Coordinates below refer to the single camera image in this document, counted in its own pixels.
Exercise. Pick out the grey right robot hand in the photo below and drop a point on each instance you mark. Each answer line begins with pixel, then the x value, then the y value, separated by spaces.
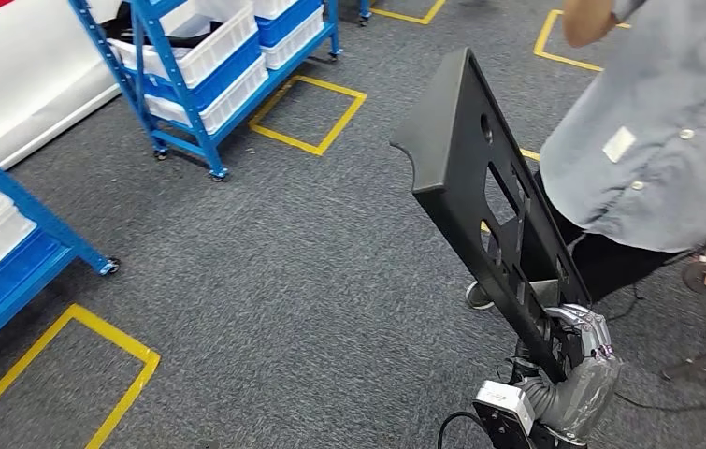
pixel 594 390

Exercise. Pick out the handheld remote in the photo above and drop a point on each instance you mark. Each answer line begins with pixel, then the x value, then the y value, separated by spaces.
pixel 696 279

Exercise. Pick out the black plastic panel part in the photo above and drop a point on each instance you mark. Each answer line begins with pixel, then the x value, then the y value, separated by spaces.
pixel 451 124

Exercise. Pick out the person's forearm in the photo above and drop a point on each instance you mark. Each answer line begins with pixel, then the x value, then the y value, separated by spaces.
pixel 585 25

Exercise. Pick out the blue steel shelf rack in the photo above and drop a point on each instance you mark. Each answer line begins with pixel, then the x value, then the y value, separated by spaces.
pixel 18 204
pixel 181 93

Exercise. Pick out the person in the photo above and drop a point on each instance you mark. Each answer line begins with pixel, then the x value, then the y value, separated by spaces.
pixel 668 155

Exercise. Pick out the black parts pile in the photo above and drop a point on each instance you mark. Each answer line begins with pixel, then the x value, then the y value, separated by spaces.
pixel 142 31

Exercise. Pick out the white car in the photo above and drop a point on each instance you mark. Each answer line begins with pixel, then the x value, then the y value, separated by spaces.
pixel 18 80

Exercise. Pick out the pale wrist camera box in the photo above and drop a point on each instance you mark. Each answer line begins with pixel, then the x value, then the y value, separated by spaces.
pixel 501 396

